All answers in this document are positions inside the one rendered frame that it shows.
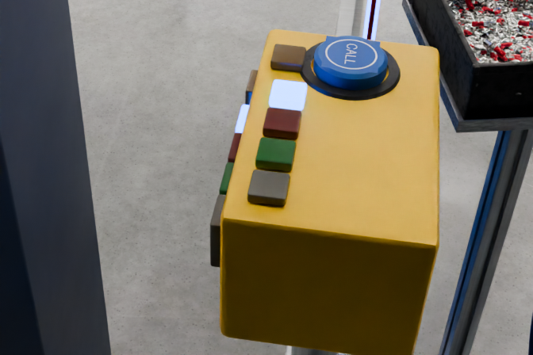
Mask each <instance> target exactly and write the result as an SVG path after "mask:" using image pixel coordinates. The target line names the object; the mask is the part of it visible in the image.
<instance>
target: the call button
mask: <svg viewBox="0 0 533 355"><path fill-rule="evenodd" d="M380 43H381V42H380V41H373V40H368V39H365V38H362V37H358V36H326V41H325V42H323V43H322V44H320V45H319V46H318V47H317V49H316V50H315V53H314V62H313V70H314V73H315V75H316V76H317V77H318V79H319V80H321V81H322V82H324V83H326V84H328V85H330V86H334V87H336V88H339V89H344V90H365V89H369V88H372V87H375V86H377V85H379V84H381V83H382V82H383V80H384V78H385V75H386V70H387V64H388V58H387V55H386V53H385V52H384V51H383V50H382V49H381V48H380Z"/></svg>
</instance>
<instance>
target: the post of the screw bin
mask: <svg viewBox="0 0 533 355"><path fill-rule="evenodd" d="M532 150H533V129H526V130H510V131H498V133H497V139H496V142H495V145H494V148H493V153H492V157H491V160H490V164H489V168H488V172H487V174H486V178H485V184H484V186H483V190H482V193H481V198H480V201H479V205H478V207H477V213H476V216H475V219H474V225H473V228H472V231H471V234H470V240H469V242H468V246H467V249H466V254H465V257H464V261H463V263H462V269H461V272H460V275H459V279H458V283H457V287H456V290H455V294H454V299H453V302H452V305H451V310H450V314H449V316H448V320H447V325H446V328H445V331H444V335H443V340H442V343H441V346H440V349H439V355H470V352H471V349H472V346H473V343H474V339H475V336H476V333H477V329H478V326H479V323H480V320H481V316H482V313H483V310H484V307H485V303H486V300H487V297H488V294H489V290H490V287H491V284H492V281H493V277H494V274H495V271H496V268H497V264H498V261H499V258H500V253H501V251H502V248H503V245H504V241H505V238H506V235H507V232H508V228H509V224H510V222H511V219H512V214H513V212H514V209H515V206H516V202H517V199H518V196H519V193H520V189H521V185H522V183H523V179H524V175H525V173H526V170H527V165H528V163H529V160H530V157H531V152H532Z"/></svg>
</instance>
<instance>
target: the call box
mask: <svg viewBox="0 0 533 355"><path fill-rule="evenodd" d="M326 36H331V35H324V34H317V33H310V32H296V31H289V30H281V29H274V30H271V31H270V32H269V34H268V35H267V37H266V43H265V46H264V49H263V55H262V58H261V61H260V64H259V70H258V74H257V77H256V80H255V85H254V89H253V92H252V95H251V101H250V105H249V108H248V111H247V116H246V120H245V123H244V126H243V132H242V136H241V139H240V144H239V147H238V151H237V154H236V160H235V163H234V167H233V169H232V175H231V178H230V182H229V185H228V191H227V194H226V197H225V200H224V206H223V209H222V213H221V216H220V331H221V333H222V334H223V335H224V336H226V337H228V338H238V339H244V340H250V341H256V342H266V343H272V344H278V345H288V346H294V347H300V348H306V349H317V350H323V351H328V352H334V353H345V354H350V355H413V354H414V350H415V347H416V340H417V337H418V333H419V330H420V324H421V320H422V317H423V313H424V307H425V304H426V300H427V297H428V290H429V287H430V283H431V278H432V274H433V270H434V267H435V261H436V258H437V253H438V250H439V52H438V50H437V48H433V47H430V46H423V45H415V44H402V43H394V42H387V41H380V40H374V41H380V42H381V43H380V48H381V49H382V50H383V51H384V52H385V53H386V55H387V58H388V64H387V70H386V75H385V78H384V80H383V82H382V83H381V84H379V85H377V86H375V87H372V88H369V89H365V90H344V89H339V88H336V87H334V86H330V85H328V84H326V83H324V82H322V81H321V80H319V79H318V77H317V76H316V75H315V73H314V70H313V62H314V53H315V50H316V49H317V47H318V46H319V45H320V44H322V43H323V42H325V41H326ZM276 44H286V45H293V46H300V47H305V48H306V56H305V63H304V67H303V70H302V71H301V72H295V71H282V70H275V69H271V67H270V61H271V57H272V54H273V50H274V46H275V45H276ZM275 79H277V80H285V81H291V82H304V83H306V85H307V91H306V96H305V103H304V108H303V109H302V110H298V111H301V113H302V116H301V126H300V130H299V135H298V138H297V139H285V140H292V141H295V142H296V151H295V156H294V161H293V169H292V170H291V171H290V172H286V171H280V170H268V169H261V168H257V167H256V166H255V157H256V154H257V150H258V146H259V141H260V139H261V138H262V137H267V138H273V139H282V138H275V137H269V136H264V135H263V123H264V120H265V116H266V112H267V109H268V108H269V107H271V106H270V105H269V99H270V92H271V89H272V86H273V81H274V80H275ZM271 108H276V107H271ZM253 170H265V171H271V172H278V173H284V174H289V175H290V186H289V190H288V195H287V199H286V205H285V206H283V207H281V206H274V205H268V204H256V203H250V202H248V201H247V191H248V188H249V185H250V180H251V175H252V172H253Z"/></svg>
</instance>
